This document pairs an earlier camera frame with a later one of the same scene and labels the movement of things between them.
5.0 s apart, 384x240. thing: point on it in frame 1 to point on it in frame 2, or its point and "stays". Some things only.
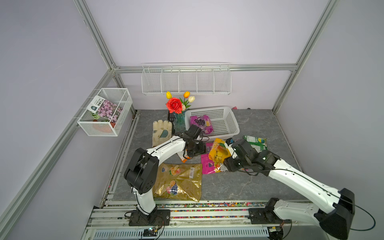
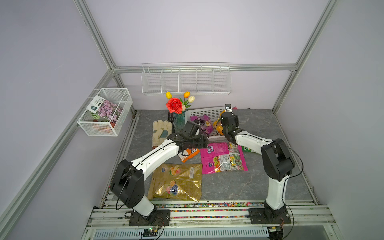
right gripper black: x=228 y=164 to x=237 y=122
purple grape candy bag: x=203 y=122 stays
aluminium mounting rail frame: x=181 y=219 stays
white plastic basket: x=223 y=121 stays
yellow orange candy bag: x=218 y=153 to x=218 y=124
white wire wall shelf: x=188 y=78 stays
